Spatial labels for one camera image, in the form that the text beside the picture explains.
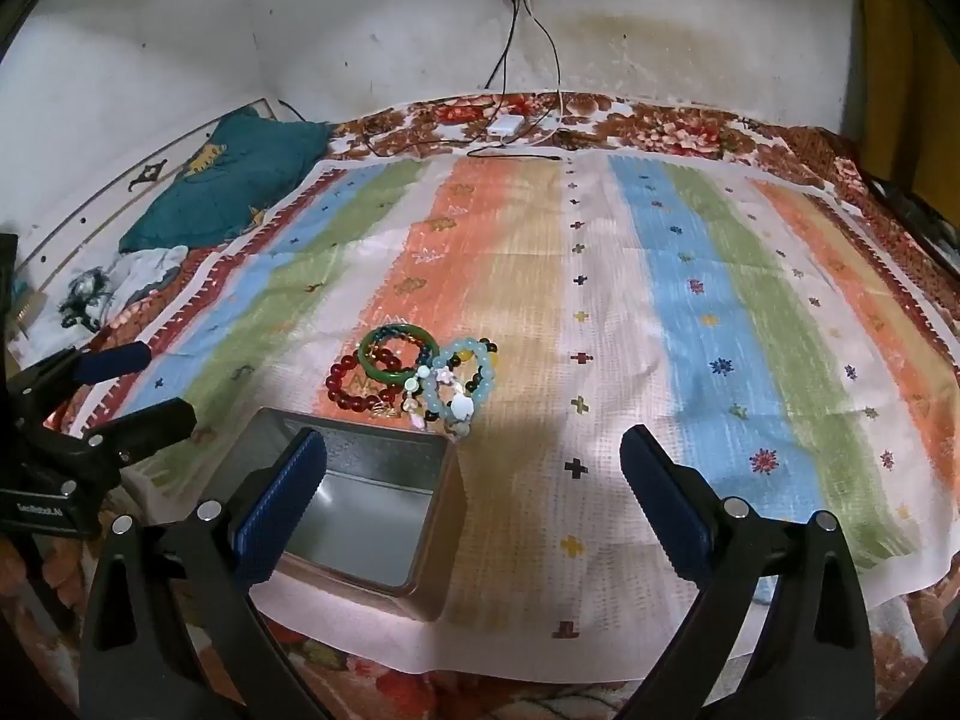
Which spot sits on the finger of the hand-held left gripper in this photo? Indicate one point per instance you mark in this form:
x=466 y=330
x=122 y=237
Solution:
x=154 y=426
x=112 y=361

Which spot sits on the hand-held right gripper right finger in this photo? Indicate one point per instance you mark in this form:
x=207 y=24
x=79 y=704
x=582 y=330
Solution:
x=669 y=514

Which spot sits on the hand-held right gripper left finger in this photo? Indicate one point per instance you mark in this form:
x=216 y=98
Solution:
x=276 y=514

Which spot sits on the square metal tin box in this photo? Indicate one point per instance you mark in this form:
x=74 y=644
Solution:
x=367 y=517

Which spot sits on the white crumpled cloth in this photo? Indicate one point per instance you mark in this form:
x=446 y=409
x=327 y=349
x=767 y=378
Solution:
x=142 y=270

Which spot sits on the green jade bangle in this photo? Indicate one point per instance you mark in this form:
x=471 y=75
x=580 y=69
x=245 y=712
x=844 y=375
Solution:
x=375 y=369

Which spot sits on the teal pillow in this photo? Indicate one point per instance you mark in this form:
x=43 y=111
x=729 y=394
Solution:
x=217 y=187

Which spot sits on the striped printed cloth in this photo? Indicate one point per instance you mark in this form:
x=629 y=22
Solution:
x=525 y=277

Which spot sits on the dark bedside furniture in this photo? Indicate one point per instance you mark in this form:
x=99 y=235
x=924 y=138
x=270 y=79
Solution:
x=919 y=225

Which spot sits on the white charger block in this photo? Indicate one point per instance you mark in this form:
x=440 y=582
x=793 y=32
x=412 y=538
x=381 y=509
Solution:
x=504 y=127

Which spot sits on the yellow curtain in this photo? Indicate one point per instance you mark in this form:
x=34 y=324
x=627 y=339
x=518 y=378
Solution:
x=904 y=52

